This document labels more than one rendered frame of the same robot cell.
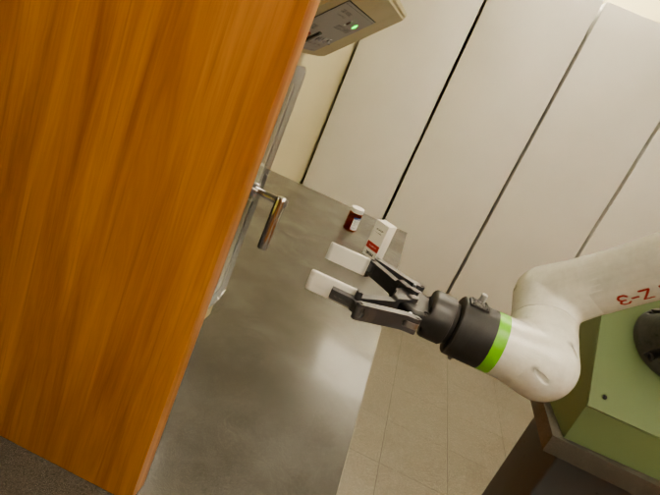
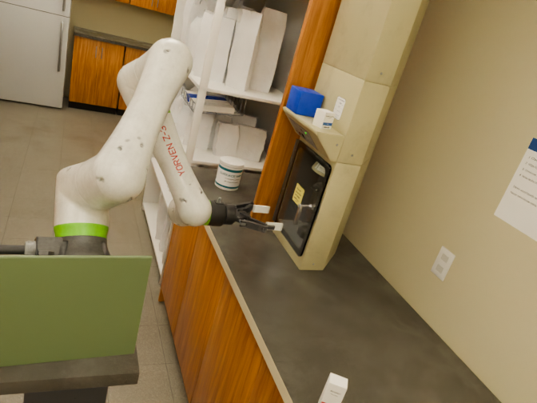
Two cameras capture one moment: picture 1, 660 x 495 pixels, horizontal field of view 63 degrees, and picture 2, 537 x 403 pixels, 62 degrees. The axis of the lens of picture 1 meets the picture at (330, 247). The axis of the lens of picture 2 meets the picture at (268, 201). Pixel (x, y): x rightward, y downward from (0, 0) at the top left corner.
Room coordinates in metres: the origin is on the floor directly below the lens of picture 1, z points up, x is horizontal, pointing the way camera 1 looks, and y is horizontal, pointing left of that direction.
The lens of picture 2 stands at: (2.07, -0.84, 1.84)
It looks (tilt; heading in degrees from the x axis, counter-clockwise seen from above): 22 degrees down; 149
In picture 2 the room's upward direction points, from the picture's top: 16 degrees clockwise
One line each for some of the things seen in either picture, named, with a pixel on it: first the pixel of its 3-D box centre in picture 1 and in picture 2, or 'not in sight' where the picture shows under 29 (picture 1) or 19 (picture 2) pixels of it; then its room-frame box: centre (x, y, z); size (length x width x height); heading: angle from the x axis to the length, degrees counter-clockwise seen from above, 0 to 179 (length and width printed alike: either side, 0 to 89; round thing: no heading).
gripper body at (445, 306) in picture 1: (420, 309); (234, 214); (0.75, -0.16, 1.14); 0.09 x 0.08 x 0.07; 86
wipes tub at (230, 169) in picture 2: not in sight; (229, 173); (0.05, 0.11, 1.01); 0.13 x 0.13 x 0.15
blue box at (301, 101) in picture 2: not in sight; (304, 101); (0.56, 0.11, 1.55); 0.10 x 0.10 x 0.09; 86
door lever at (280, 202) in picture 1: (262, 217); (301, 213); (0.77, 0.11, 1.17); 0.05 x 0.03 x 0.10; 86
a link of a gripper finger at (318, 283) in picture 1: (331, 288); (260, 209); (0.69, -0.02, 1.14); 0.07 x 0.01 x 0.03; 86
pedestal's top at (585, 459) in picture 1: (603, 430); (71, 337); (1.07, -0.71, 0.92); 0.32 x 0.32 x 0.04; 85
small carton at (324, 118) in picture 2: not in sight; (324, 118); (0.74, 0.09, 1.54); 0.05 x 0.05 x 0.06; 12
